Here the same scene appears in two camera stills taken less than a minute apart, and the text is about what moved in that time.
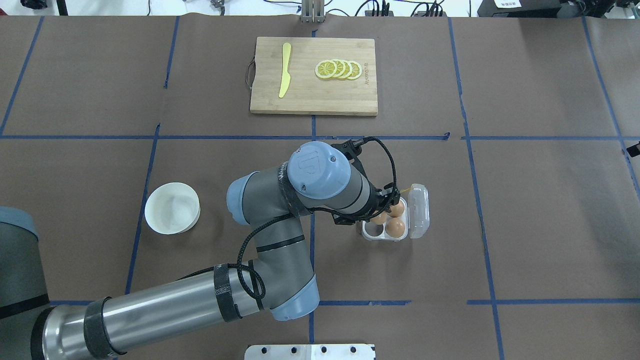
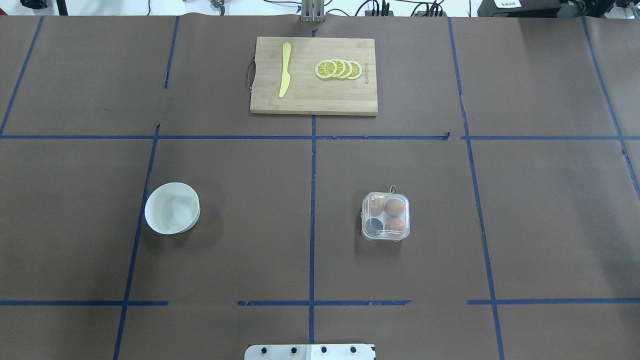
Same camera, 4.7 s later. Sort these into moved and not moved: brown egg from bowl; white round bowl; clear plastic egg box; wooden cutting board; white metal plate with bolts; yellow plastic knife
Moved: clear plastic egg box; brown egg from bowl
Not moved: white metal plate with bolts; wooden cutting board; white round bowl; yellow plastic knife
